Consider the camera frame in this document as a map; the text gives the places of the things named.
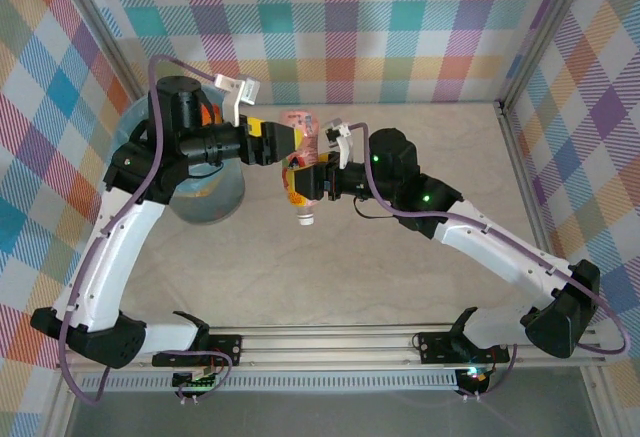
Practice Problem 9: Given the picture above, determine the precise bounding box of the pink plastic bottle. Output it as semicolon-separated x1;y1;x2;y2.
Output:
277;105;322;228

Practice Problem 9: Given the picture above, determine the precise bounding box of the mesh waste bin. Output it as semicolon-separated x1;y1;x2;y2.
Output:
113;81;246;226

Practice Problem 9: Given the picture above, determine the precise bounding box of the colourful plaid cloth backdrop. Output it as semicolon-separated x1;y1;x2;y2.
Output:
69;0;586;108
504;0;640;437
0;0;149;437

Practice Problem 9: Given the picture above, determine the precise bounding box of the controller board green light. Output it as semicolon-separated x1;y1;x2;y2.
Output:
172;370;221;394
453;366;490;392

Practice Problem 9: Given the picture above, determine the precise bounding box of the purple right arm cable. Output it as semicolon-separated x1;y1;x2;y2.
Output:
349;121;631;403

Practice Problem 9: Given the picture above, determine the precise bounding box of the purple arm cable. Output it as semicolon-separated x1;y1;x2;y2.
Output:
349;121;631;403
57;55;235;404

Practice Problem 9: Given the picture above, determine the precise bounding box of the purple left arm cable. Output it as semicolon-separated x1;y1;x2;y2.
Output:
57;55;235;404

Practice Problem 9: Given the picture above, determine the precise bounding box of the aluminium table edge rail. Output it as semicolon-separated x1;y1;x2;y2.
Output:
497;101;581;331

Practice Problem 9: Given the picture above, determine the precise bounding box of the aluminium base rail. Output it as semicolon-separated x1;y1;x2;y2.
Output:
53;324;607;373

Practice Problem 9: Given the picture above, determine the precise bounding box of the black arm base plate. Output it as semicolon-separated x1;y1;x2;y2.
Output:
151;334;244;369
416;330;512;366

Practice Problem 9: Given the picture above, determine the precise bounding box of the aluminium frame post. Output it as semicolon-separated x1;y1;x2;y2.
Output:
59;0;151;106
497;0;599;113

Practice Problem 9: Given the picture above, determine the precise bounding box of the slotted grey cable duct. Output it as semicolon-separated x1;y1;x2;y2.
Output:
79;375;460;392

